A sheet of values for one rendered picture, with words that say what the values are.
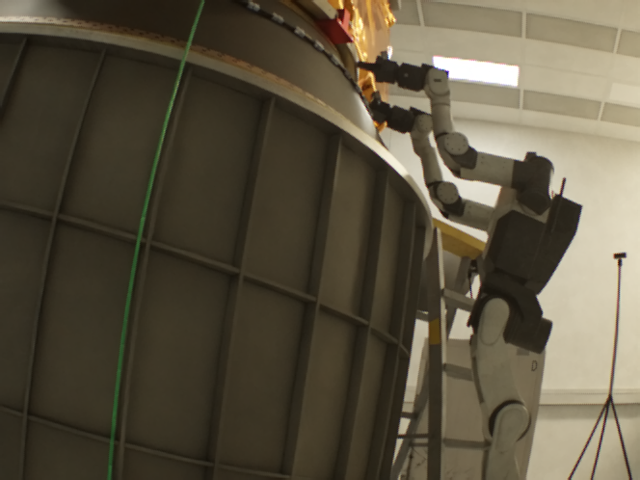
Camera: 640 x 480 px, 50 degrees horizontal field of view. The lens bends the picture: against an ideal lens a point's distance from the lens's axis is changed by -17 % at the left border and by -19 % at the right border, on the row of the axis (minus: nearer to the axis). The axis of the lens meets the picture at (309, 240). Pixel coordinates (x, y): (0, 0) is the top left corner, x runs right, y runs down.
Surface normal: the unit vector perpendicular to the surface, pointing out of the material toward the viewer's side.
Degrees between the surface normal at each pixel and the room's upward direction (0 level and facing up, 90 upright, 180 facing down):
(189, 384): 90
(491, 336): 90
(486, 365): 111
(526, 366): 90
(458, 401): 90
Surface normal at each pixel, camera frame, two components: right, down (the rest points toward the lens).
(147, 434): 0.54, -0.18
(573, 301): -0.18, -0.32
